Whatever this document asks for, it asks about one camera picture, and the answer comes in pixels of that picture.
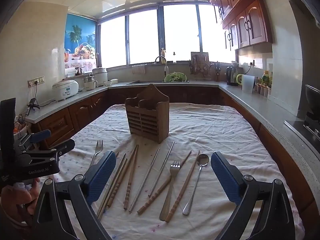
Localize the wooden cabinets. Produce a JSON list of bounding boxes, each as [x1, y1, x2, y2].
[[30, 85, 320, 230], [209, 0, 273, 50]]

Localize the white steamer pot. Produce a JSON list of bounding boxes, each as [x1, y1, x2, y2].
[[91, 67, 108, 87]]

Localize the green colander with vegetables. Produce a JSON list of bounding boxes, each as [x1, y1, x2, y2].
[[164, 72, 188, 83]]

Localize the kitchen window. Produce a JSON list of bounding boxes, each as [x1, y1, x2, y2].
[[96, 1, 237, 69]]

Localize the wooden lower cabinets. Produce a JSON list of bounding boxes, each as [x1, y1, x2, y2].
[[30, 85, 320, 230]]

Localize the tropical fruit window blind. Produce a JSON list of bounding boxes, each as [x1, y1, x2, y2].
[[64, 14, 97, 70]]

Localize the metal dish rack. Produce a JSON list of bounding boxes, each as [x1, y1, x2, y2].
[[189, 59, 213, 78]]

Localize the person's left hand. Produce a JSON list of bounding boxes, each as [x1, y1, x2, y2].
[[0, 177, 43, 217]]

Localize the white floral tablecloth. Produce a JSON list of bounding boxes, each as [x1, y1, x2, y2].
[[54, 102, 305, 240]]

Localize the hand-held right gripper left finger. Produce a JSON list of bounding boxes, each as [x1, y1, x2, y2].
[[31, 151, 117, 240]]

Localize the row of spice jars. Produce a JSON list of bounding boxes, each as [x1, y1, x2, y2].
[[254, 83, 272, 98]]

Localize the metal spoon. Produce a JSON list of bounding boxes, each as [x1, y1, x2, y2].
[[182, 154, 210, 216]]

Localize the group of condiment bottles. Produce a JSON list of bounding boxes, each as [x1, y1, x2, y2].
[[257, 70, 273, 88]]

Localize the white plastic pitcher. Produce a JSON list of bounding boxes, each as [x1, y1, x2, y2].
[[241, 75, 256, 92]]

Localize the wooden cutting board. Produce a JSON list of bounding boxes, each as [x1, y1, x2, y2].
[[191, 52, 209, 63]]

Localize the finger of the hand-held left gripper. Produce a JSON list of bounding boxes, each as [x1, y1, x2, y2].
[[15, 129, 52, 152], [24, 139, 75, 163]]

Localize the black stovetop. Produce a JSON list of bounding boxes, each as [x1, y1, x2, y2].
[[283, 119, 320, 154]]

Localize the white rice cooker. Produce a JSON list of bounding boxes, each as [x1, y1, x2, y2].
[[52, 79, 80, 102]]

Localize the metal kitchen faucet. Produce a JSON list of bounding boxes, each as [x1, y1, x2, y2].
[[154, 56, 170, 78]]

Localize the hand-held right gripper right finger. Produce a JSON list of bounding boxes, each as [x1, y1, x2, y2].
[[211, 151, 296, 240]]

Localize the metal fork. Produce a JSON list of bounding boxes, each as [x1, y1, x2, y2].
[[159, 161, 181, 221], [89, 139, 104, 167]]

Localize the wooden utensil holder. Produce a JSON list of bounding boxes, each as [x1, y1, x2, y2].
[[124, 84, 170, 143]]

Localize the black electric kettle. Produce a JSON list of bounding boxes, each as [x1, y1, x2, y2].
[[226, 66, 240, 86]]

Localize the kitchen sink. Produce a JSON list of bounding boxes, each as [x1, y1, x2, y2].
[[127, 79, 190, 85]]

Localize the small black tripod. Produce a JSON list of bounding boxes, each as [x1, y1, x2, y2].
[[26, 98, 41, 116]]

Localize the wall socket strip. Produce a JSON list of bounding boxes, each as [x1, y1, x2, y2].
[[28, 76, 45, 87]]

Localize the wooden upper cabinets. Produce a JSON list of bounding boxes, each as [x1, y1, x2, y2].
[[209, 0, 273, 50]]

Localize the knife block with scissors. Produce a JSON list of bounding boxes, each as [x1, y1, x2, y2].
[[213, 62, 222, 82]]

